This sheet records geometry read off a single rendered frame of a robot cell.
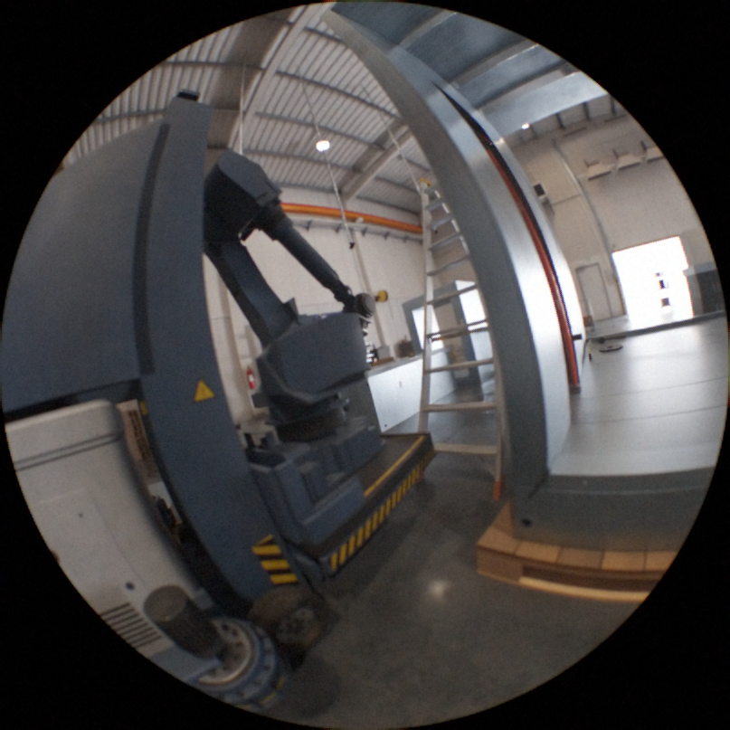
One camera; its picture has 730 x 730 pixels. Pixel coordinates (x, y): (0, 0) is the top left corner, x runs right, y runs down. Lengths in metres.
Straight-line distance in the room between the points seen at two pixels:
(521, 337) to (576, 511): 0.47
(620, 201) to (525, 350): 11.54
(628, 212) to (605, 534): 11.52
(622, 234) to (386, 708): 11.83
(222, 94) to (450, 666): 8.69
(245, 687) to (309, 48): 8.22
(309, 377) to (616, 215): 11.61
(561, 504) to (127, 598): 1.00
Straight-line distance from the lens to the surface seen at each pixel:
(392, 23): 2.51
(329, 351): 1.00
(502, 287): 0.59
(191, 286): 0.73
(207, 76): 7.82
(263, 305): 1.36
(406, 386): 2.95
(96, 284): 0.71
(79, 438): 0.57
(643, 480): 0.69
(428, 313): 1.67
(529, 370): 0.59
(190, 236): 0.81
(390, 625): 0.92
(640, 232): 11.77
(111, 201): 0.85
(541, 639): 0.87
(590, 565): 0.81
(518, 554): 0.83
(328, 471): 1.05
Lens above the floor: 0.80
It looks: 2 degrees down
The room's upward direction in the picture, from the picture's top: 15 degrees counter-clockwise
